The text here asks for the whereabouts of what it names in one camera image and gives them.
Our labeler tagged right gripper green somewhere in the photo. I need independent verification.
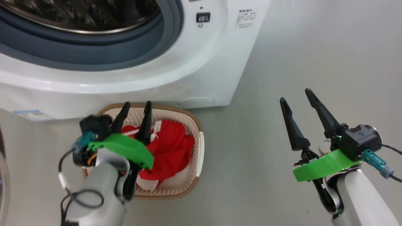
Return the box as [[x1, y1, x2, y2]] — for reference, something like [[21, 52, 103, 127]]
[[280, 88, 363, 183]]

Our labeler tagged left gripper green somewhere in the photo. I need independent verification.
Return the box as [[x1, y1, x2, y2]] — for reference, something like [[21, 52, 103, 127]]
[[88, 100, 155, 170]]

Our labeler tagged red and white garment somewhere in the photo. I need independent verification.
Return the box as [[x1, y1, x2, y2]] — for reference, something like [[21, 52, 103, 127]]
[[121, 119, 195, 192]]

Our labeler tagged round glass washing machine door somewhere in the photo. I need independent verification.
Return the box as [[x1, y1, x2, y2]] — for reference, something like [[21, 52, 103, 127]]
[[0, 126, 10, 220]]

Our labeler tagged cream perforated laundry basket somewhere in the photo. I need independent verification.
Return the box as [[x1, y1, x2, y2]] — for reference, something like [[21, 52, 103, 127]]
[[82, 103, 205, 201]]

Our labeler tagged grey rubber door gasket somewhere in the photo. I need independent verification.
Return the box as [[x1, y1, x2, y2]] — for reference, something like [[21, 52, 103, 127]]
[[0, 0, 184, 72]]

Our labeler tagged white washing machine body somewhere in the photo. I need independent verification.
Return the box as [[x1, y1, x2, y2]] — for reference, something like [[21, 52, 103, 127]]
[[0, 0, 271, 121]]

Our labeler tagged steel washing drum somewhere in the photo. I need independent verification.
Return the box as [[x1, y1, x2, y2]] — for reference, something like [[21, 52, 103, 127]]
[[0, 0, 160, 34]]

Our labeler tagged round white filter cover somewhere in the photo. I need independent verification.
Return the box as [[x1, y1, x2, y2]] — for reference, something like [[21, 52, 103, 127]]
[[178, 97, 215, 106]]

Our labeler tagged blue energy label sticker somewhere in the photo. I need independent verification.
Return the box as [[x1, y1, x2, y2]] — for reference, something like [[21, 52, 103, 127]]
[[12, 110, 56, 122]]

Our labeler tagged white flat ribbon cable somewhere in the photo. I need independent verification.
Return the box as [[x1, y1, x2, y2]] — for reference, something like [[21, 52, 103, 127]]
[[318, 140, 332, 155]]

